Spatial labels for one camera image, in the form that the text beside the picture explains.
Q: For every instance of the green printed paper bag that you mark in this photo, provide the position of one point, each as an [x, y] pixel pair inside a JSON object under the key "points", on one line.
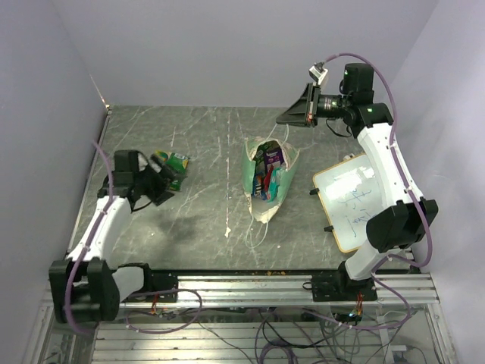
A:
{"points": [[253, 163]]}

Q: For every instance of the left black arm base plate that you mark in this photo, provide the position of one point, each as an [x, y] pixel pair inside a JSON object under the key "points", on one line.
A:
{"points": [[165, 282]]}

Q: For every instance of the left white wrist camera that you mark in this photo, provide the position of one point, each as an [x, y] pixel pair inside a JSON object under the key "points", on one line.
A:
{"points": [[143, 161]]}

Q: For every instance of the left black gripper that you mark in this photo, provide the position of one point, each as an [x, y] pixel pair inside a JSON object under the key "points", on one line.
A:
{"points": [[161, 193]]}

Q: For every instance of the white whiteboard wooden frame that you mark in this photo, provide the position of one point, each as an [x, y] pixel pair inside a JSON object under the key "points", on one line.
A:
{"points": [[350, 197]]}

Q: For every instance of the red snack packet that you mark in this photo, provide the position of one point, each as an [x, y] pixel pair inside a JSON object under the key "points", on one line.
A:
{"points": [[273, 182]]}

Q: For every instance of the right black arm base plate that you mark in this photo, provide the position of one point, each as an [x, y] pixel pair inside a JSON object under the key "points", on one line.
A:
{"points": [[333, 286]]}

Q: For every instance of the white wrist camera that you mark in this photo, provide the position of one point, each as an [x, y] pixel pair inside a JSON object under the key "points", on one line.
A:
{"points": [[143, 161], [319, 74]]}

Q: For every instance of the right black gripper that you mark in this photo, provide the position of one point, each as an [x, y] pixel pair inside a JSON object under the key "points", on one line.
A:
{"points": [[305, 111]]}

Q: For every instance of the green snack packet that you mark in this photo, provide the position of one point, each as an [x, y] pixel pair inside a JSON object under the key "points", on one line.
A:
{"points": [[178, 163]]}

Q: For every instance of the aluminium extrusion rail frame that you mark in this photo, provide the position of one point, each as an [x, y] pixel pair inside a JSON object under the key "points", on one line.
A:
{"points": [[258, 317]]}

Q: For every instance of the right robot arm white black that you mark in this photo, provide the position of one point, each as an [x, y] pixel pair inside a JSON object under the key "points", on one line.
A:
{"points": [[406, 215]]}

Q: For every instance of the blue snack packet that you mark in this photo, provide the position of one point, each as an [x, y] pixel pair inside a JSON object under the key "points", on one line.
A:
{"points": [[260, 186]]}

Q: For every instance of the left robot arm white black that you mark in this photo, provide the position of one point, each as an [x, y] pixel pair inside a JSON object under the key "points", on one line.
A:
{"points": [[83, 287]]}

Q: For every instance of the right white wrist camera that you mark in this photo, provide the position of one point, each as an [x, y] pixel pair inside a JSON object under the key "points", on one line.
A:
{"points": [[319, 74]]}

